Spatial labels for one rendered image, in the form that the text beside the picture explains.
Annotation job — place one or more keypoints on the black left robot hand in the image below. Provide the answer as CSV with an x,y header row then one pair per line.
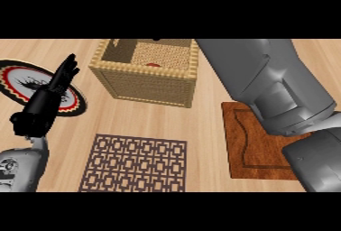
x,y
39,102

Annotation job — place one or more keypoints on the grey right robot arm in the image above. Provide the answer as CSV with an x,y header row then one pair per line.
x,y
275,90

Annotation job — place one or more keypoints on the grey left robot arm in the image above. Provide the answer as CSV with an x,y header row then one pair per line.
x,y
20,168

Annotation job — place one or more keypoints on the square wicker basket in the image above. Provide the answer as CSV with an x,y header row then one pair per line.
x,y
147,81

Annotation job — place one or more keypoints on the red bell pepper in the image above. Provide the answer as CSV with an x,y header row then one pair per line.
x,y
154,64

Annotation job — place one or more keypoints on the brown wooden cutting board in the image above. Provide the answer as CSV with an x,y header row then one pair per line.
x,y
258,150

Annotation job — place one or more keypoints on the patterned round plate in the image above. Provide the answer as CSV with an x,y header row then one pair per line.
x,y
18,81

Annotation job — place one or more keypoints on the brown lattice placemat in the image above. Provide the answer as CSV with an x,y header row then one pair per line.
x,y
135,164

